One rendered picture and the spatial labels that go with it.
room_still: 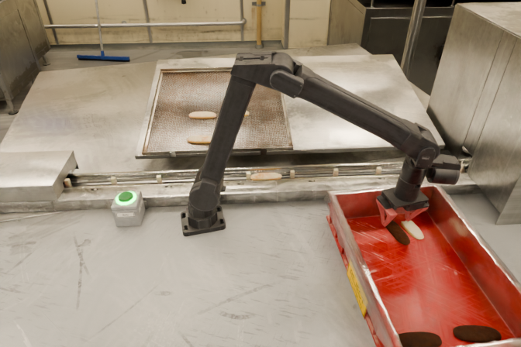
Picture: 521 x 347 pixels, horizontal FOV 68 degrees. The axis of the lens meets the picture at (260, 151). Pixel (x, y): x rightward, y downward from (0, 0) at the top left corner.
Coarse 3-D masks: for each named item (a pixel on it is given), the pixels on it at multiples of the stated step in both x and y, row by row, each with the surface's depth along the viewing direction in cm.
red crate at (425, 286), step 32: (352, 224) 110; (416, 224) 110; (384, 256) 100; (416, 256) 100; (448, 256) 100; (384, 288) 92; (416, 288) 92; (448, 288) 92; (480, 288) 92; (416, 320) 85; (448, 320) 85; (480, 320) 85
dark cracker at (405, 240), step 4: (388, 224) 108; (392, 224) 108; (396, 224) 108; (388, 228) 107; (392, 228) 107; (396, 228) 107; (400, 228) 107; (392, 232) 106; (396, 232) 106; (400, 232) 105; (404, 232) 106; (396, 236) 105; (400, 236) 104; (404, 236) 104; (400, 240) 104; (404, 240) 103; (408, 240) 104; (404, 244) 103; (408, 244) 103
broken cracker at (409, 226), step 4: (404, 224) 108; (408, 224) 108; (412, 224) 108; (408, 228) 107; (412, 228) 107; (416, 228) 107; (412, 232) 106; (416, 232) 106; (420, 232) 106; (412, 236) 106; (416, 236) 105; (420, 236) 105
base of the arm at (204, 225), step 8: (192, 208) 104; (216, 208) 114; (184, 216) 112; (192, 216) 106; (200, 216) 105; (208, 216) 106; (216, 216) 108; (184, 224) 108; (192, 224) 106; (200, 224) 105; (208, 224) 106; (216, 224) 108; (224, 224) 108; (184, 232) 105; (192, 232) 106; (200, 232) 107
